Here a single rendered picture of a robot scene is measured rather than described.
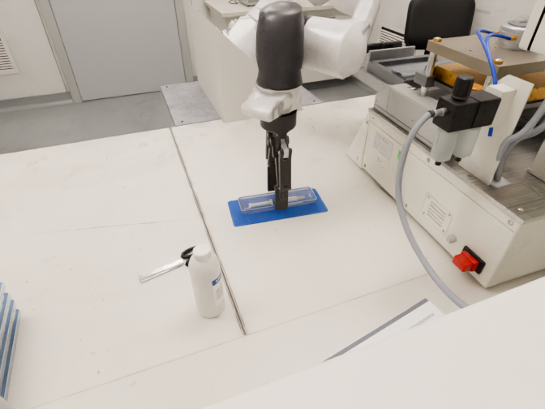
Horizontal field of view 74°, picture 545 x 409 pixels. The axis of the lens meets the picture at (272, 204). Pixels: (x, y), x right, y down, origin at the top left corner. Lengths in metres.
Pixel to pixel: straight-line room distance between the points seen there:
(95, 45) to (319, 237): 3.15
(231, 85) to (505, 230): 0.89
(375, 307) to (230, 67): 0.87
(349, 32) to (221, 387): 0.60
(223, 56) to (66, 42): 2.60
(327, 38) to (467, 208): 0.40
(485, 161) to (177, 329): 0.61
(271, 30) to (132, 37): 3.06
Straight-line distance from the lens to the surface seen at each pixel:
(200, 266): 0.58
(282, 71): 0.68
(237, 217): 0.86
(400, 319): 0.55
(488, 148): 0.73
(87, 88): 3.80
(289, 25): 0.67
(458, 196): 0.77
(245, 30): 1.36
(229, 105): 1.27
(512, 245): 0.73
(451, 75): 0.85
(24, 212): 1.05
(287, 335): 0.59
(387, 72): 1.03
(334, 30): 0.72
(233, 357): 0.58
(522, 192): 0.76
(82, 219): 0.95
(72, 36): 3.69
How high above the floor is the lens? 1.30
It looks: 38 degrees down
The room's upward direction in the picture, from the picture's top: straight up
